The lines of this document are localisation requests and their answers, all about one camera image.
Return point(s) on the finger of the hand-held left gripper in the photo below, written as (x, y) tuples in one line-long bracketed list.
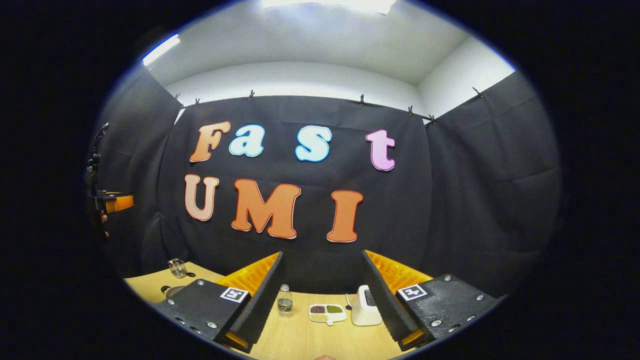
[(122, 203)]

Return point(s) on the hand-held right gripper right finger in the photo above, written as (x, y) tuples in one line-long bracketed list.
[(382, 305)]

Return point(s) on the white toaster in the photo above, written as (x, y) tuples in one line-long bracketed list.
[(362, 310)]

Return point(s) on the ceiling light panel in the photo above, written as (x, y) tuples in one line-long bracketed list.
[(161, 49), (330, 5)]

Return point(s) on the white divided bean dish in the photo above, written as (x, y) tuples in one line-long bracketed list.
[(326, 312)]

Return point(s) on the black backdrop cloth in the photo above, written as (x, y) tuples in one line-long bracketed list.
[(475, 200)]

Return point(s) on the row of black clips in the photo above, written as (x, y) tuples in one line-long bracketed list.
[(361, 100)]

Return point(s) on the clear plastic water bottle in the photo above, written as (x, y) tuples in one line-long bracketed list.
[(285, 302)]

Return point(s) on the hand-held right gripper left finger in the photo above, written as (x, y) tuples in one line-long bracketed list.
[(262, 305)]

